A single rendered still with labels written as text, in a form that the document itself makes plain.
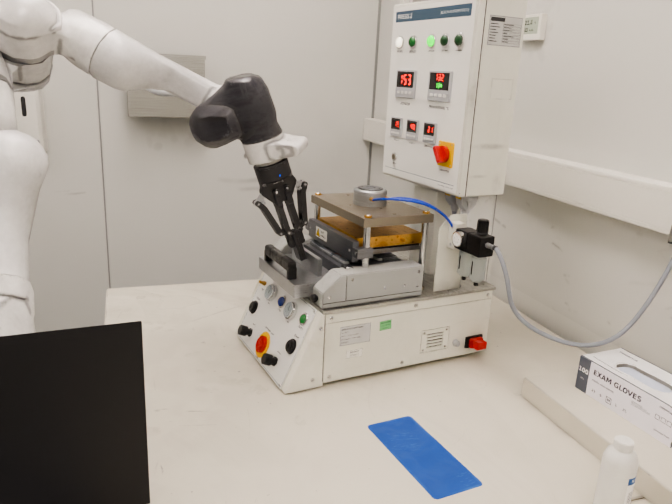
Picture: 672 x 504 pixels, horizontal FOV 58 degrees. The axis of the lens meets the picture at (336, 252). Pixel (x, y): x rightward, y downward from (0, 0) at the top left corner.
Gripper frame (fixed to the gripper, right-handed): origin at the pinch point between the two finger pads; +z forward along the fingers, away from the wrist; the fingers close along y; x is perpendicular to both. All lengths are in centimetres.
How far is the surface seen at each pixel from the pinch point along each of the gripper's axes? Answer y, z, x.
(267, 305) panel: 9.9, 13.9, -6.2
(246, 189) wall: -27, 25, -138
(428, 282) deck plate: -25.6, 19.3, 9.2
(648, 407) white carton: -36, 32, 60
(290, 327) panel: 9.8, 13.8, 8.0
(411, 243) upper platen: -23.1, 7.2, 10.1
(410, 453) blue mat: 5, 27, 44
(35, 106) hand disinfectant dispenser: 39, -36, -138
